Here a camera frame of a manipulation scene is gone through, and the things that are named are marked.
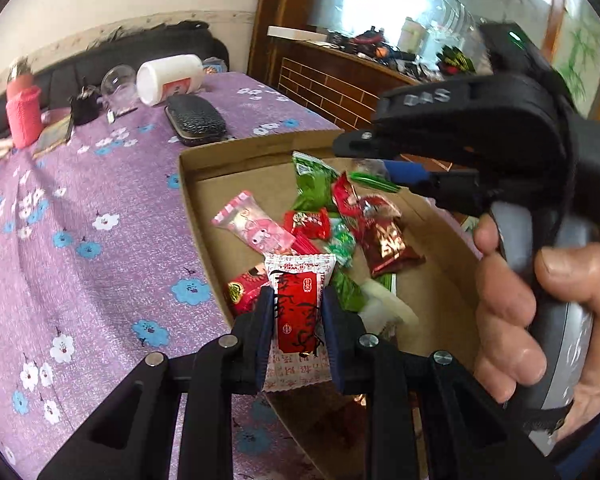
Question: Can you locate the small red snack packet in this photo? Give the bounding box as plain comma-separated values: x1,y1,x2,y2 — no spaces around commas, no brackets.
282,208,331,241

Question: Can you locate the wooden windowsill cabinet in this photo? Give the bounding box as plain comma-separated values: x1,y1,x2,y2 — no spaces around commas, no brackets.
247,0,481,136

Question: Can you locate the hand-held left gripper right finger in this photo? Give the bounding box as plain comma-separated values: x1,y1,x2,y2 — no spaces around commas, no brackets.
321,287,561,480

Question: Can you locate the white red-label snack packet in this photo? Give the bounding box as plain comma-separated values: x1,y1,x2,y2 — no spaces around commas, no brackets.
262,252,338,392

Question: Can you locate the black sofa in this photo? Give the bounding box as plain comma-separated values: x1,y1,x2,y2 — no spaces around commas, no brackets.
0,22,230,136

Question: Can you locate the white plastic jar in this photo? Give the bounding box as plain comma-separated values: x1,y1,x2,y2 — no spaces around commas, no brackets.
136,54,206,107

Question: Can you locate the black glasses case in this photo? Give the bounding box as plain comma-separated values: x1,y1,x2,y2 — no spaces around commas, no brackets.
165,94,228,141

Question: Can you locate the red gold-label snack packet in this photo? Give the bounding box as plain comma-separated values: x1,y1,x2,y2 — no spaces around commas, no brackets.
331,171,376,221

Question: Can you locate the clear glass cup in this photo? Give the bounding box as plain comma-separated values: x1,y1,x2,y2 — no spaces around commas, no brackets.
101,64,140,111

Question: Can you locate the thin green snack packet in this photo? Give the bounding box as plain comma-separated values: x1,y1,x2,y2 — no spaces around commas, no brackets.
349,171,402,193

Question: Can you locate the cream white snack packet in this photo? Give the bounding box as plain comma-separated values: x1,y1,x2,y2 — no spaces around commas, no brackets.
357,280,420,336

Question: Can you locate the dark green snack packet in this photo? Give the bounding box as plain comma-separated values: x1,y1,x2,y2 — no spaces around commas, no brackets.
332,269,368,313

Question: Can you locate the purple floral tablecloth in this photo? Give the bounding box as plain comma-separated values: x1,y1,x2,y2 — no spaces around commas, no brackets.
0,71,341,480

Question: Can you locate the person's right hand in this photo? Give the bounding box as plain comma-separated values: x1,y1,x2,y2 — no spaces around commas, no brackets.
472,214,600,443

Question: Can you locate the cardboard box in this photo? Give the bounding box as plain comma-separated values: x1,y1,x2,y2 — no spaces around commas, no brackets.
177,129,486,480

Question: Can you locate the row of assorted small items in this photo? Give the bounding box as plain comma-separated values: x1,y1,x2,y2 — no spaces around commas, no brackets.
327,15,481,83

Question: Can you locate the white flat box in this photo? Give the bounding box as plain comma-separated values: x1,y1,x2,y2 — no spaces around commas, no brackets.
267,25,331,42

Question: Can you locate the small booklet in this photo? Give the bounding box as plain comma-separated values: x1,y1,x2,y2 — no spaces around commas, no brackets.
32,112,75,157

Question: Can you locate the small green candy packet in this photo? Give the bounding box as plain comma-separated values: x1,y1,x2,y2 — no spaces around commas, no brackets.
327,220,357,267

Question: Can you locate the pink cartoon snack packet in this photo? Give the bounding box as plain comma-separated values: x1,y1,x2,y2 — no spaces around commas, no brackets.
211,190,297,261

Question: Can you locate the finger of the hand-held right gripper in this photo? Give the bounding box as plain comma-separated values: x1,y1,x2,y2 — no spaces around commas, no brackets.
382,161,483,217
332,129,388,160

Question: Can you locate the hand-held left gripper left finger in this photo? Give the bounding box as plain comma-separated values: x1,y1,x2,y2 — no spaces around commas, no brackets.
37,285,276,480

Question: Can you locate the pink sleeved bottle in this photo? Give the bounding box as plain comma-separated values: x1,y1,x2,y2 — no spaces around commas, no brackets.
6,59,43,150

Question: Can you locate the red cartoon snack packet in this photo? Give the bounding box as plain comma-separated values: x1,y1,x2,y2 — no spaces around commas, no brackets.
224,266,273,317

